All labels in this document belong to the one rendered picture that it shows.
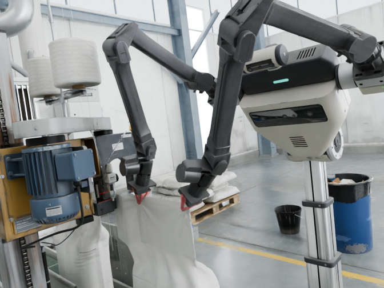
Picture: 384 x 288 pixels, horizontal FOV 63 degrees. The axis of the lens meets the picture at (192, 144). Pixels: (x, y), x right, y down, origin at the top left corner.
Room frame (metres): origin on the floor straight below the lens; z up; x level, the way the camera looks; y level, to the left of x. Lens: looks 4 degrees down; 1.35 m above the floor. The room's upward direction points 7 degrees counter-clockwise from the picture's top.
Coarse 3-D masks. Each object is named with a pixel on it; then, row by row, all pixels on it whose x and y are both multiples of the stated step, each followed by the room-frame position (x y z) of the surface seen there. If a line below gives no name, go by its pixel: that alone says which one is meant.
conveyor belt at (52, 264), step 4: (48, 256) 2.54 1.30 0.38; (48, 260) 2.46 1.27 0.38; (52, 260) 2.45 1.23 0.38; (56, 260) 2.44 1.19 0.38; (48, 264) 2.38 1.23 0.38; (52, 264) 2.37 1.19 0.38; (56, 264) 2.36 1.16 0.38; (48, 268) 2.30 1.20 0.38; (52, 268) 2.29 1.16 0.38; (56, 268) 2.28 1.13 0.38; (56, 272) 2.21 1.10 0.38; (0, 276) 2.26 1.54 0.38; (0, 280) 2.19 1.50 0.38
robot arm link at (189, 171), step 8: (184, 160) 0.94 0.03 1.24; (192, 160) 0.95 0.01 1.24; (200, 160) 0.96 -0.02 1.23; (224, 160) 0.92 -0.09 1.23; (184, 168) 0.92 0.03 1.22; (192, 168) 0.92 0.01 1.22; (200, 168) 0.93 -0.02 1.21; (208, 168) 0.94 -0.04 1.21; (216, 168) 0.92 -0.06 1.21; (224, 168) 0.93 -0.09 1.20; (176, 176) 0.95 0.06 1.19; (184, 176) 0.91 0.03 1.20; (192, 176) 0.93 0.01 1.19; (200, 176) 0.94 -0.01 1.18
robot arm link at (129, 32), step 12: (132, 24) 1.05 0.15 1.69; (120, 36) 1.03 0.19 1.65; (132, 36) 1.05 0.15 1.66; (144, 36) 1.10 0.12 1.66; (108, 48) 1.04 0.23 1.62; (144, 48) 1.11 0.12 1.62; (156, 48) 1.13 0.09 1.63; (156, 60) 1.16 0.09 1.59; (168, 60) 1.17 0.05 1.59; (180, 60) 1.21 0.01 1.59; (180, 72) 1.22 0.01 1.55; (192, 72) 1.24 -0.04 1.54; (204, 72) 1.27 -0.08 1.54; (204, 84) 1.27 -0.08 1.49
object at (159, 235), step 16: (128, 208) 1.29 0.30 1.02; (144, 208) 1.25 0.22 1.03; (160, 208) 1.16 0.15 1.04; (176, 208) 1.09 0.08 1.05; (128, 224) 1.30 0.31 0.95; (144, 224) 1.26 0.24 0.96; (160, 224) 1.17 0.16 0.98; (176, 224) 1.10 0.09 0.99; (128, 240) 1.30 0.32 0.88; (144, 240) 1.27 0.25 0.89; (160, 240) 1.18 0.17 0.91; (176, 240) 1.11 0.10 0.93; (192, 240) 1.05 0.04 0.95; (144, 256) 1.22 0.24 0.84; (160, 256) 1.17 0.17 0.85; (176, 256) 1.11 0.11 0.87; (192, 256) 1.06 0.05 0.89; (144, 272) 1.17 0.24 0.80; (160, 272) 1.11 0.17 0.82; (176, 272) 1.07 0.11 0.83; (192, 272) 1.05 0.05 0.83; (208, 272) 1.08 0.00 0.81
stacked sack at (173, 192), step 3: (153, 189) 4.45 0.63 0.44; (156, 189) 4.39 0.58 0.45; (159, 189) 4.32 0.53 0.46; (162, 189) 4.27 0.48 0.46; (165, 189) 4.22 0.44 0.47; (168, 189) 4.18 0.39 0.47; (171, 189) 4.13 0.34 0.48; (174, 189) 4.08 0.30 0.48; (156, 192) 4.46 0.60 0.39; (159, 192) 4.33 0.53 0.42; (162, 192) 4.27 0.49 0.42; (165, 192) 4.23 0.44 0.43; (168, 192) 4.18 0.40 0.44; (171, 192) 4.10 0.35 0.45; (174, 192) 4.06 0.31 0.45; (177, 192) 4.03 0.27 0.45; (174, 195) 4.12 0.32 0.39; (177, 195) 4.04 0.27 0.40; (180, 195) 4.03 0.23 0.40
